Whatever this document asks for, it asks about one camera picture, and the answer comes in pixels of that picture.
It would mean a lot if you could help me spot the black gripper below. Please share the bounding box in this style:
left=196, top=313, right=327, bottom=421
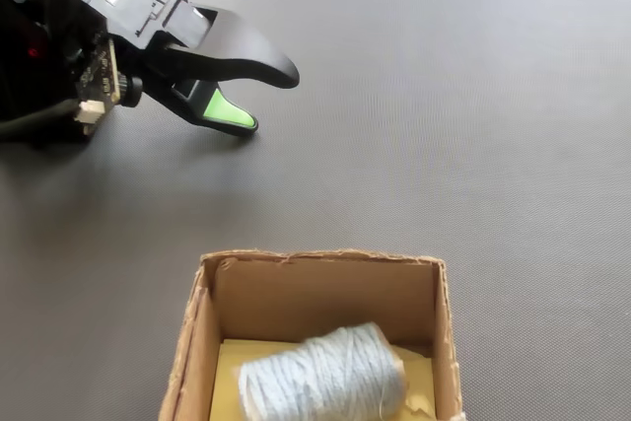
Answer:
left=77, top=0, right=301, bottom=138

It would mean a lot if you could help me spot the pale blue yarn spool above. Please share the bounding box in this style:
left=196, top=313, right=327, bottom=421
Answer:
left=237, top=320, right=407, bottom=421

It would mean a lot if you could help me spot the open cardboard box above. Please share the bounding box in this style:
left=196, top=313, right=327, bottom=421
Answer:
left=158, top=248, right=467, bottom=421

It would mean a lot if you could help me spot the yellow paper box liner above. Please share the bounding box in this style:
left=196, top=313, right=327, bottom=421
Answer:
left=208, top=337, right=436, bottom=421

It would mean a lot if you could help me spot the large dark grey mat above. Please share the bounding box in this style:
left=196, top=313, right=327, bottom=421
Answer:
left=0, top=0, right=631, bottom=421

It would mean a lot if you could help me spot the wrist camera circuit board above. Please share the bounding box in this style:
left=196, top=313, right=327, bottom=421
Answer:
left=73, top=32, right=145, bottom=137

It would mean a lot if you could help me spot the black camera cable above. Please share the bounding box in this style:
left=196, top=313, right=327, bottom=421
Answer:
left=0, top=97, right=83, bottom=140

